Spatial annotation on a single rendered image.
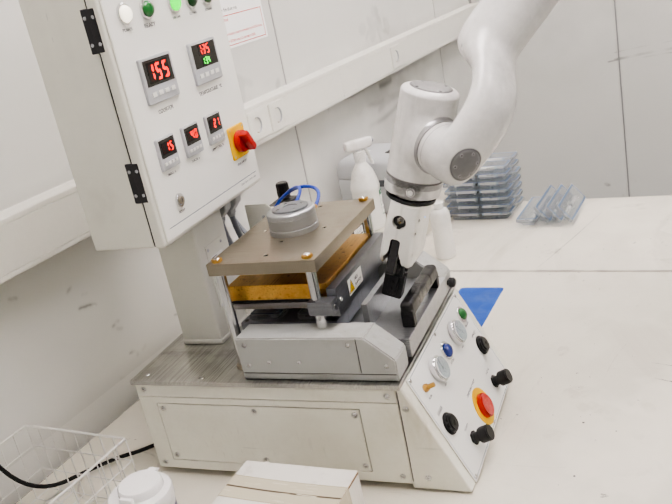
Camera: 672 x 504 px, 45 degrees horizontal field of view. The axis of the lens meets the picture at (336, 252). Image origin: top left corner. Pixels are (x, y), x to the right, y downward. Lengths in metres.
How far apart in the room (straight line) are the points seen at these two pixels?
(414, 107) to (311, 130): 1.23
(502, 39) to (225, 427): 0.72
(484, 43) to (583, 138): 2.62
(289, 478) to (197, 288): 0.37
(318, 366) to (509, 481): 0.32
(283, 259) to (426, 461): 0.36
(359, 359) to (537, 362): 0.47
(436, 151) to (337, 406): 0.40
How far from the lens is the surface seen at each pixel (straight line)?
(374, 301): 1.24
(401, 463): 1.22
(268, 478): 1.19
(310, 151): 2.32
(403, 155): 1.15
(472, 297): 1.81
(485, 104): 1.08
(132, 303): 1.71
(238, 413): 1.29
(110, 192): 1.24
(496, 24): 1.15
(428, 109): 1.12
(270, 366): 1.22
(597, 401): 1.40
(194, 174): 1.29
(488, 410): 1.33
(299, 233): 1.26
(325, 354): 1.17
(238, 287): 1.26
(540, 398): 1.42
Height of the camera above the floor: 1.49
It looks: 19 degrees down
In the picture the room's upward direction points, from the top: 12 degrees counter-clockwise
